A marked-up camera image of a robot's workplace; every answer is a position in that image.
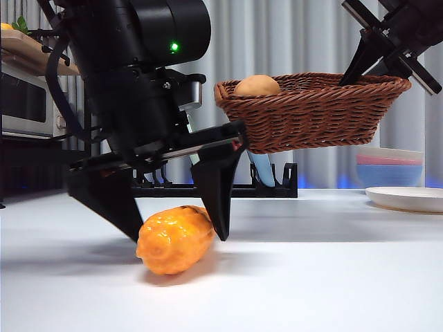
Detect brown wicker basket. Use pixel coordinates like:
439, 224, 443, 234
214, 71, 413, 155

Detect tan potato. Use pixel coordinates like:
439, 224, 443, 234
234, 74, 281, 96

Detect light blue plate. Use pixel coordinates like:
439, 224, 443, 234
247, 151, 278, 188

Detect black plate rack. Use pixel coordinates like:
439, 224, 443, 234
131, 161, 298, 199

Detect beige bowl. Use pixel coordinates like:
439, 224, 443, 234
356, 146, 424, 163

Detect grey curtain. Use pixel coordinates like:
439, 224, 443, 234
0, 0, 443, 190

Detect pink bowl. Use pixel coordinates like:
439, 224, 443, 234
356, 154, 424, 167

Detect blue bowl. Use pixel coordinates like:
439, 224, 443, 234
356, 164, 424, 190

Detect silver toaster oven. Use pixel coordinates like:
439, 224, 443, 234
0, 64, 69, 141

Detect wooden tray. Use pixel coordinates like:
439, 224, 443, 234
0, 29, 82, 77

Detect white flat plate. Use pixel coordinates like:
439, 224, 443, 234
365, 186, 443, 214

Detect green leaves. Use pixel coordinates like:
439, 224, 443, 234
11, 16, 31, 36

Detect pale grey camera box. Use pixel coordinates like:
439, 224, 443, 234
178, 80, 204, 113

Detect black metal shelf frame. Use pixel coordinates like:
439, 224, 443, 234
0, 29, 111, 210

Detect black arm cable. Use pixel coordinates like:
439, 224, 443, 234
44, 34, 112, 145

